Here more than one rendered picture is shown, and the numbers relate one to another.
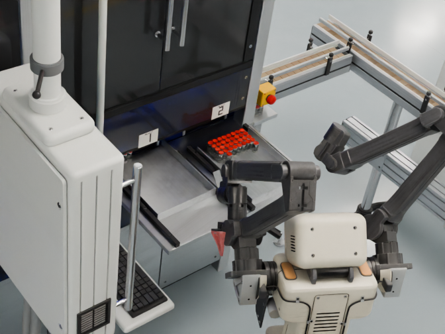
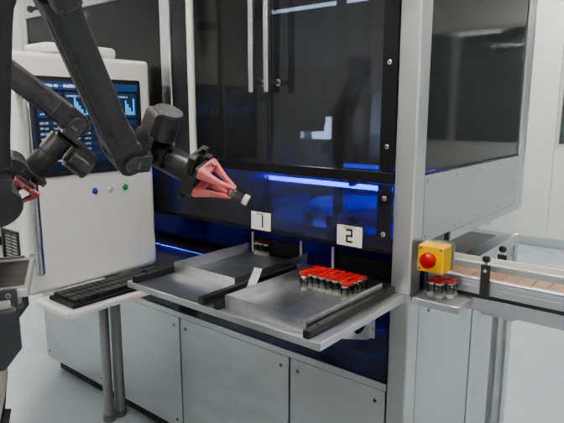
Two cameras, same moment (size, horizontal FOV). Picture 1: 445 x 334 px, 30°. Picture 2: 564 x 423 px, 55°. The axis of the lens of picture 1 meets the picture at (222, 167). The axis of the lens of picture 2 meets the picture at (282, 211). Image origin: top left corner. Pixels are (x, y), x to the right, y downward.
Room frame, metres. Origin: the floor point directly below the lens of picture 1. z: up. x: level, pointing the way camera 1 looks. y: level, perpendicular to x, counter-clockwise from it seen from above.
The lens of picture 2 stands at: (2.22, -1.44, 1.37)
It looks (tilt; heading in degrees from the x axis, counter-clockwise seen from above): 10 degrees down; 83
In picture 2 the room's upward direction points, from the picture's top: straight up
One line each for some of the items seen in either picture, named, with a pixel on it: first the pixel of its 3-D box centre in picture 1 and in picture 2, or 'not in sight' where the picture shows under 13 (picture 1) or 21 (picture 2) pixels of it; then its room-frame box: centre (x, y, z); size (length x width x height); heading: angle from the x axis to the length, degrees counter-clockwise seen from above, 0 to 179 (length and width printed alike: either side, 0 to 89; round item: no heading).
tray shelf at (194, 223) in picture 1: (206, 177); (268, 287); (2.36, 0.05, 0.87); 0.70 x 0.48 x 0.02; 134
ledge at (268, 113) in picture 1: (255, 111); (444, 298); (2.83, -0.10, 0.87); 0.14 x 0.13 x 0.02; 44
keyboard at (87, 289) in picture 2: (117, 268); (117, 284); (1.89, 0.30, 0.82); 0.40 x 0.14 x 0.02; 44
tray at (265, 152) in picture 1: (249, 164); (305, 295); (2.45, -0.10, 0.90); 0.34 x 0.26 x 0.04; 43
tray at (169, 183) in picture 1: (159, 177); (242, 263); (2.29, 0.22, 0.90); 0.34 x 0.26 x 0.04; 44
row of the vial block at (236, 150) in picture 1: (236, 150); (325, 284); (2.51, -0.04, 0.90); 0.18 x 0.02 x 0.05; 134
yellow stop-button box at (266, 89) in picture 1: (263, 93); (435, 256); (2.79, -0.12, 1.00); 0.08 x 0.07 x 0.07; 44
